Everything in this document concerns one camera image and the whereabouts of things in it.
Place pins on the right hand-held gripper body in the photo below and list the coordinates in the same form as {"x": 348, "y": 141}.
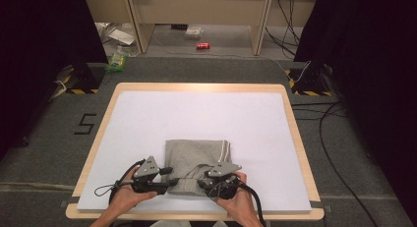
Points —
{"x": 223, "y": 184}

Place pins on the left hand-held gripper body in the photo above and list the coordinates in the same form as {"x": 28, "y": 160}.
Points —
{"x": 146, "y": 182}

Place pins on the grey skirt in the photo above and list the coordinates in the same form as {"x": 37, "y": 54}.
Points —
{"x": 190, "y": 155}

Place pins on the person's left hand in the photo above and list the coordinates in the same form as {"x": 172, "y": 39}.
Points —
{"x": 126, "y": 198}

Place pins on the person's right hand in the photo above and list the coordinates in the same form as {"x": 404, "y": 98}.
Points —
{"x": 242, "y": 204}

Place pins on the white table mat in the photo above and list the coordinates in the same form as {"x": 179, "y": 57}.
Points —
{"x": 196, "y": 115}

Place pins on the light wooden table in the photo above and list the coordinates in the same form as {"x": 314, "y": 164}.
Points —
{"x": 196, "y": 86}

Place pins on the green packet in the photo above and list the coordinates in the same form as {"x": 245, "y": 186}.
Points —
{"x": 116, "y": 62}

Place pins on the black stand base striped tape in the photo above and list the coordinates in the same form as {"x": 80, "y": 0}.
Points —
{"x": 308, "y": 81}
{"x": 86, "y": 79}

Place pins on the red drink can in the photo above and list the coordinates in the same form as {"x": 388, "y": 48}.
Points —
{"x": 203, "y": 45}

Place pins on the small white packet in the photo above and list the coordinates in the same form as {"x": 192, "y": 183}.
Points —
{"x": 194, "y": 33}

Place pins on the crumpled white plastic bag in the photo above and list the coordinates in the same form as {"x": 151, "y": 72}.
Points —
{"x": 119, "y": 36}

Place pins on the black curtain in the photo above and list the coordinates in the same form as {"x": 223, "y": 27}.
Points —
{"x": 36, "y": 56}
{"x": 377, "y": 73}

